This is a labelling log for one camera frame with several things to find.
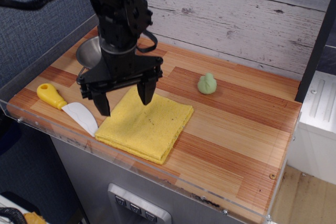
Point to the yellow handled white plastic knife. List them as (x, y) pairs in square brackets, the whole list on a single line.
[(77, 111)]

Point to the yellow napkin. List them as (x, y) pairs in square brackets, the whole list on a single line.
[(147, 131)]

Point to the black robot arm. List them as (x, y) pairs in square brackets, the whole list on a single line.
[(121, 22)]

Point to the white ridged cabinet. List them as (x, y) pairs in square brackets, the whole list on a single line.
[(312, 150)]

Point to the yellow object bottom left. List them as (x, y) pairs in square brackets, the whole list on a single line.
[(34, 218)]

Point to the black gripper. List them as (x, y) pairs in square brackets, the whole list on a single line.
[(117, 69)]

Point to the silver dispenser panel with buttons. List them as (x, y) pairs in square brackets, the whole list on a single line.
[(141, 209)]

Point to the stainless steel bowl with handles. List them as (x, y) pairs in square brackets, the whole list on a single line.
[(88, 54)]

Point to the green toy vegetable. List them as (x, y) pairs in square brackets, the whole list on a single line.
[(207, 84)]

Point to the clear acrylic table guard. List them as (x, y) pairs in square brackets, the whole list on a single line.
[(229, 156)]

